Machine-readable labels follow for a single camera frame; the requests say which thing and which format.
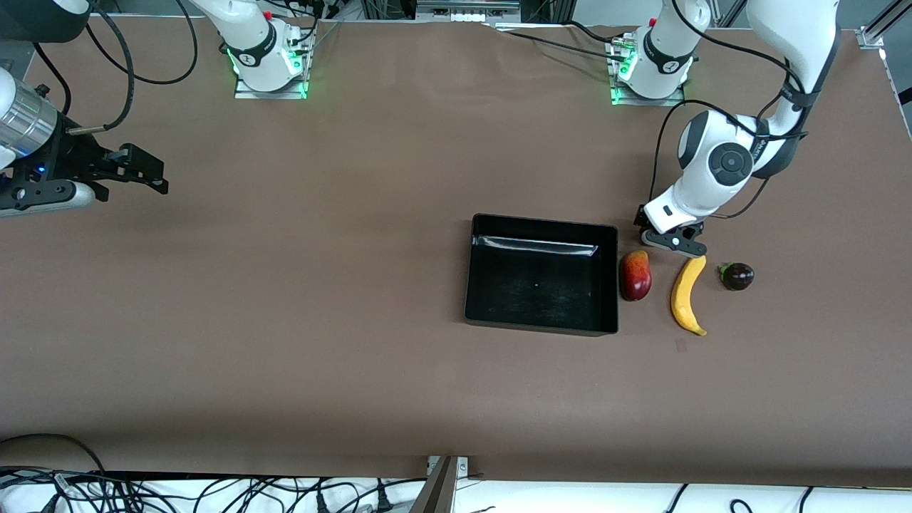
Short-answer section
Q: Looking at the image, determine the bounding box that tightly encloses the yellow banana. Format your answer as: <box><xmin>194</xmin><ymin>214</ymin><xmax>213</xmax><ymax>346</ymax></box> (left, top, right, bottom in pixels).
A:
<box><xmin>670</xmin><ymin>255</ymin><xmax>708</xmax><ymax>337</ymax></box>

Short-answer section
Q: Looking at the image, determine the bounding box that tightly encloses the black plastic box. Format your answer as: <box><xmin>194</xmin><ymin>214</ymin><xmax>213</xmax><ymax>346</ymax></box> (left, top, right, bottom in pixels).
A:
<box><xmin>465</xmin><ymin>213</ymin><xmax>619</xmax><ymax>337</ymax></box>

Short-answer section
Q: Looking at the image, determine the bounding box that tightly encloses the red orange mango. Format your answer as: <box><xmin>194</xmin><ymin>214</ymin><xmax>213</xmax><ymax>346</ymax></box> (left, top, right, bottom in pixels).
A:
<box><xmin>619</xmin><ymin>250</ymin><xmax>653</xmax><ymax>302</ymax></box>

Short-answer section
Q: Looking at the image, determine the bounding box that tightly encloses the dark purple eggplant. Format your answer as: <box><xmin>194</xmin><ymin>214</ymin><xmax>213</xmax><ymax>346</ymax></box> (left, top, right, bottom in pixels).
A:
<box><xmin>717</xmin><ymin>261</ymin><xmax>755</xmax><ymax>291</ymax></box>

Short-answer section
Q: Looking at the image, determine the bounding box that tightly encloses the brown table cover sheet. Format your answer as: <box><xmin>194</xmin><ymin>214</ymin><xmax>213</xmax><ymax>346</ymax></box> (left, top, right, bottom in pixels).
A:
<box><xmin>0</xmin><ymin>16</ymin><xmax>912</xmax><ymax>488</ymax></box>

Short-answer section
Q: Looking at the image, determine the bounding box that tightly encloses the grey power strip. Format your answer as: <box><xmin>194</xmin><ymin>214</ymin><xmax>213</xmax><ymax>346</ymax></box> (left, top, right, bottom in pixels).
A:
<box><xmin>415</xmin><ymin>0</ymin><xmax>522</xmax><ymax>24</ymax></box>

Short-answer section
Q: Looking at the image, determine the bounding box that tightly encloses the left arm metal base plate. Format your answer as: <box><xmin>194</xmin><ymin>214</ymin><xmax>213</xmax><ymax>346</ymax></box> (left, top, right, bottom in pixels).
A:
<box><xmin>609</xmin><ymin>36</ymin><xmax>686</xmax><ymax>108</ymax></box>

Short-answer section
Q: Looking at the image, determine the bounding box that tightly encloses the black looping right arm cable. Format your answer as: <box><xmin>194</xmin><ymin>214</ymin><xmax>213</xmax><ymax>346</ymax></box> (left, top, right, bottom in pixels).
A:
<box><xmin>96</xmin><ymin>0</ymin><xmax>200</xmax><ymax>86</ymax></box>

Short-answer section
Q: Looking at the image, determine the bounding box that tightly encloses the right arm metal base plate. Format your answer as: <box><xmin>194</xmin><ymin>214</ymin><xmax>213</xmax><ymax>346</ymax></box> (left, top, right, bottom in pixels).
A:
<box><xmin>234</xmin><ymin>28</ymin><xmax>310</xmax><ymax>100</ymax></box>

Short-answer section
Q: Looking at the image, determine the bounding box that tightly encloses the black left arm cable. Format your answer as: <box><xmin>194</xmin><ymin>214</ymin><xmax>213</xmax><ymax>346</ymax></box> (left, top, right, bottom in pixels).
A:
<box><xmin>647</xmin><ymin>0</ymin><xmax>813</xmax><ymax>222</ymax></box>

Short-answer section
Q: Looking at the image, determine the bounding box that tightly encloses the black cable across table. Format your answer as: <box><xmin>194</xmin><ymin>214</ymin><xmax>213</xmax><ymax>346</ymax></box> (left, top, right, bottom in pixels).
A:
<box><xmin>492</xmin><ymin>20</ymin><xmax>629</xmax><ymax>63</ymax></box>

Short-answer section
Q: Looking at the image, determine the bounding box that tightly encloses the black floor cable loop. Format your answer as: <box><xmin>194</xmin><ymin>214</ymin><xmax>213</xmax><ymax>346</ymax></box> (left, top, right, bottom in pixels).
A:
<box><xmin>0</xmin><ymin>433</ymin><xmax>108</xmax><ymax>477</ymax></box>

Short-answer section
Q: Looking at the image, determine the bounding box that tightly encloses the metal table edge bracket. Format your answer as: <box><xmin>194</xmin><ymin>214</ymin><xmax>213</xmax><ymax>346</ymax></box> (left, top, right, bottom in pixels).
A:
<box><xmin>426</xmin><ymin>456</ymin><xmax>470</xmax><ymax>478</ymax></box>

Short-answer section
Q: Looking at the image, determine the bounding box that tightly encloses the grey angled post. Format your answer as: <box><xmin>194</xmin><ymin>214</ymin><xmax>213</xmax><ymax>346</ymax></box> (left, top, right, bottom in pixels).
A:
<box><xmin>408</xmin><ymin>456</ymin><xmax>458</xmax><ymax>513</ymax></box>

